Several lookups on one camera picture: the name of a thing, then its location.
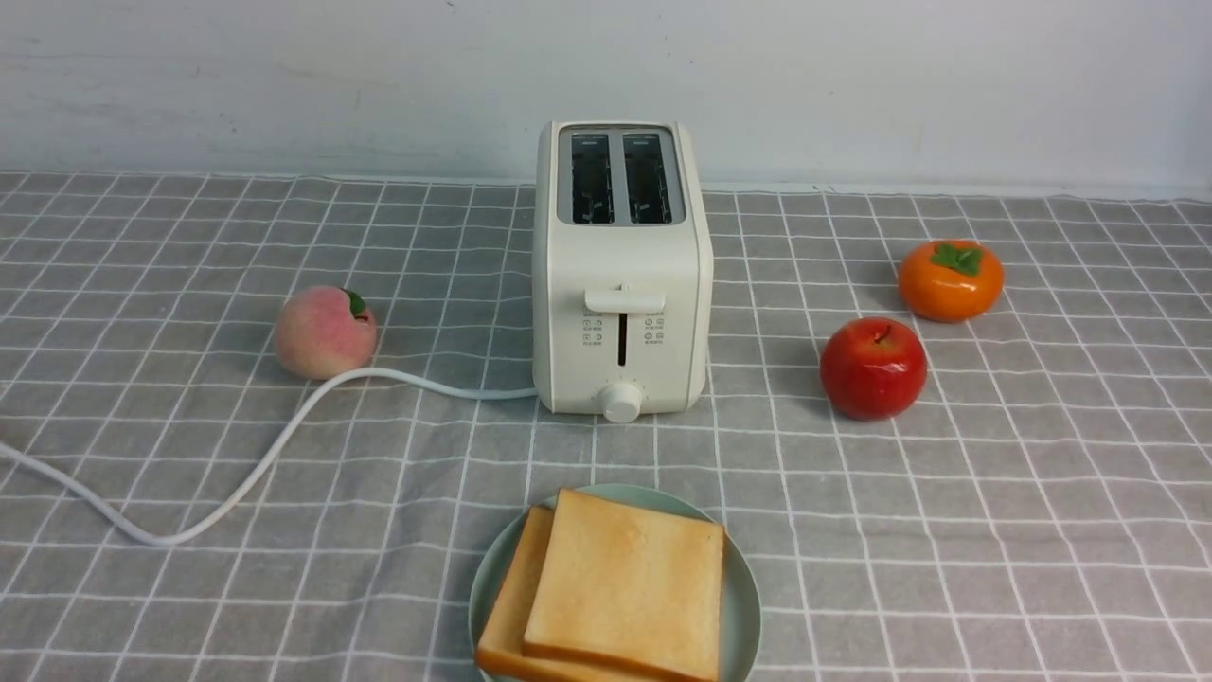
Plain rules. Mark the toast slice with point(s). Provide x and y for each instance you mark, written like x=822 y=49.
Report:
x=629 y=589
x=499 y=649

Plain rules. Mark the white toaster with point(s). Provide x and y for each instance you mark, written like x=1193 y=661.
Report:
x=622 y=270

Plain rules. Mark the red apple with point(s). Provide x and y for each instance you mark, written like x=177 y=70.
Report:
x=873 y=368

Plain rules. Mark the pink peach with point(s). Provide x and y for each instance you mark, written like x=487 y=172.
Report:
x=325 y=331

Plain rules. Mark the pale green plate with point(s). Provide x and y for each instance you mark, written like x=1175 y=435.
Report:
x=741 y=609

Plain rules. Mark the orange persimmon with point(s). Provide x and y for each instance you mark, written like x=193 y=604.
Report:
x=951 y=280

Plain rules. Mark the grey checked tablecloth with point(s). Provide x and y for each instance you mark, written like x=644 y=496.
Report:
x=1040 y=513

